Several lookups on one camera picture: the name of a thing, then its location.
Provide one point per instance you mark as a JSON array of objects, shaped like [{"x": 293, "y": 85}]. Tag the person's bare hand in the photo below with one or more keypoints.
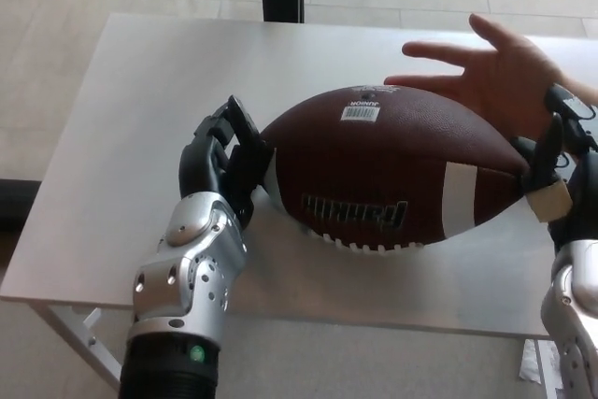
[{"x": 504, "y": 76}]

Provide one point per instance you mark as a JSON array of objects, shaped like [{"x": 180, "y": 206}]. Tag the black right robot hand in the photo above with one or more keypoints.
[{"x": 581, "y": 193}]

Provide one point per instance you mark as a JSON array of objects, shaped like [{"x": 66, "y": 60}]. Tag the white metal table frame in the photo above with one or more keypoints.
[{"x": 89, "y": 333}]

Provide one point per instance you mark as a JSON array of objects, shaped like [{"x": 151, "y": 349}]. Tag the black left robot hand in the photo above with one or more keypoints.
[{"x": 203, "y": 165}]

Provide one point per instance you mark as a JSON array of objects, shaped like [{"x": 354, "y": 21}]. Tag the white metal table leg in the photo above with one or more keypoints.
[{"x": 547, "y": 371}]

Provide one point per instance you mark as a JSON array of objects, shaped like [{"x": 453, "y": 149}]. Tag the brown Franklin junior football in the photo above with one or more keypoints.
[{"x": 397, "y": 165}]

